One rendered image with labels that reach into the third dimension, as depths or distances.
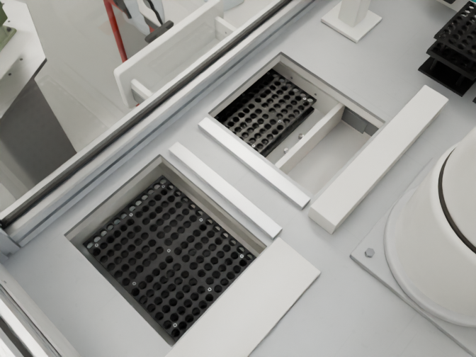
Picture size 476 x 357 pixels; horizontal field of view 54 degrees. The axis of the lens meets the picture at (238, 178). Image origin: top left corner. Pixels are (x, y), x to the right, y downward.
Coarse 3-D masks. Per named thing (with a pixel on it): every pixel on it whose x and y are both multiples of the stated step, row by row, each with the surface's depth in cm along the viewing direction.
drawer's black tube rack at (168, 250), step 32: (160, 192) 80; (128, 224) 81; (160, 224) 81; (192, 224) 78; (96, 256) 75; (128, 256) 75; (160, 256) 75; (192, 256) 75; (224, 256) 75; (128, 288) 72; (160, 288) 72; (192, 288) 72; (224, 288) 72; (160, 320) 70; (192, 320) 73
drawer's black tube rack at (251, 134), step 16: (272, 80) 96; (288, 80) 92; (240, 96) 90; (256, 96) 90; (272, 96) 91; (288, 96) 91; (304, 96) 90; (224, 112) 88; (240, 112) 88; (256, 112) 92; (272, 112) 92; (288, 112) 88; (304, 112) 89; (240, 128) 87; (256, 128) 87; (272, 128) 87; (288, 128) 90; (256, 144) 85; (272, 144) 88
